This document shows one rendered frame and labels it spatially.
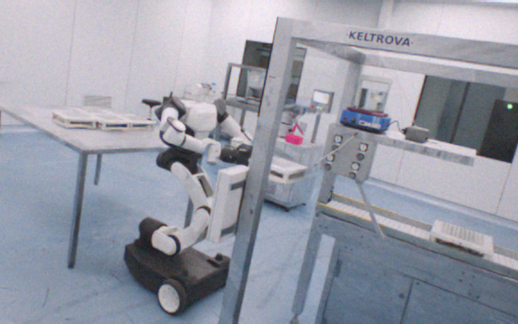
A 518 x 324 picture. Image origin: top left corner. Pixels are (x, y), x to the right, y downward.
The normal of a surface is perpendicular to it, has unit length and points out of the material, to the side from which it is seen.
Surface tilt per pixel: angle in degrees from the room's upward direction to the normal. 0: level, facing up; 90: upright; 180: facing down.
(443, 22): 90
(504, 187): 90
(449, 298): 90
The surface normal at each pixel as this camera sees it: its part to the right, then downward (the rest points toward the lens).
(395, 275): -0.52, 0.08
